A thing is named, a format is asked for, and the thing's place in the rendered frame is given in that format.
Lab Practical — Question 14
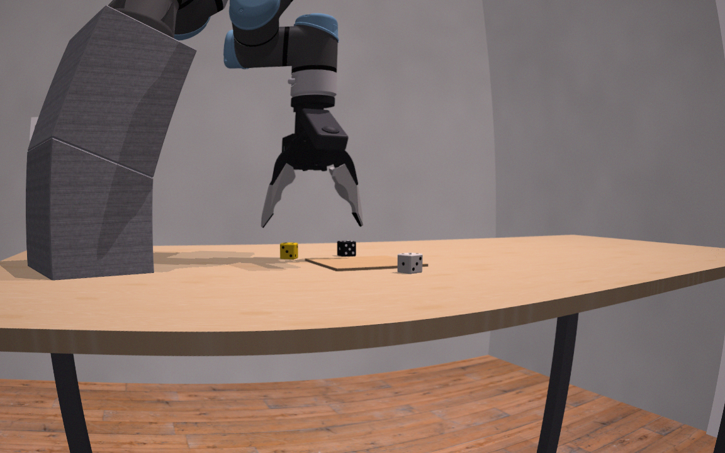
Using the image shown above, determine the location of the grey die with black pips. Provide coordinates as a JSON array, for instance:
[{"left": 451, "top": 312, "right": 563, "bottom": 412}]
[{"left": 397, "top": 253, "right": 423, "bottom": 274}]

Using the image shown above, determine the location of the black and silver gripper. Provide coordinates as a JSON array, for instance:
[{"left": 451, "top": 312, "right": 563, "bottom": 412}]
[{"left": 261, "top": 94, "right": 363, "bottom": 228}]

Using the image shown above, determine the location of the yellow die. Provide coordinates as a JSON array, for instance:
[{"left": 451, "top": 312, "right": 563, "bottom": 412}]
[{"left": 280, "top": 243, "right": 298, "bottom": 259}]

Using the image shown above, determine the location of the brown square mat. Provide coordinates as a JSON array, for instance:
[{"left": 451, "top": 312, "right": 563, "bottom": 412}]
[{"left": 305, "top": 255, "right": 398, "bottom": 271}]

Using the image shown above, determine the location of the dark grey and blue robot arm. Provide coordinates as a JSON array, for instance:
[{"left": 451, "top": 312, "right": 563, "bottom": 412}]
[{"left": 108, "top": 0, "right": 348, "bottom": 151}]

